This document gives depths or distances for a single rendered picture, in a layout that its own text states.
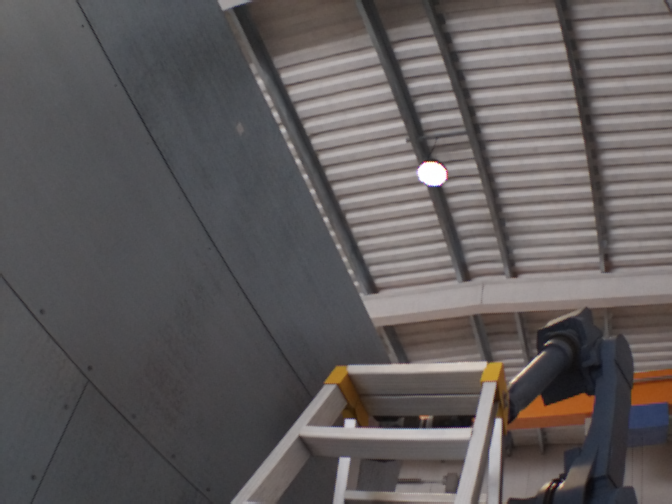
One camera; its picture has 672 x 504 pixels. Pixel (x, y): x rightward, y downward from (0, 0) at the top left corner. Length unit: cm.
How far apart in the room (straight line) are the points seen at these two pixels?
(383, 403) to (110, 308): 61
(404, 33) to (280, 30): 142
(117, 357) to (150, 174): 43
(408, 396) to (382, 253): 828
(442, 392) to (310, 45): 675
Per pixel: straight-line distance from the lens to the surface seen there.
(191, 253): 169
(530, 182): 854
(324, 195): 891
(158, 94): 166
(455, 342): 1095
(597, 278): 935
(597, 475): 263
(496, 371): 130
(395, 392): 142
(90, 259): 140
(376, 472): 278
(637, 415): 926
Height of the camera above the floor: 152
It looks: 43 degrees up
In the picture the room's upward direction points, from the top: 19 degrees clockwise
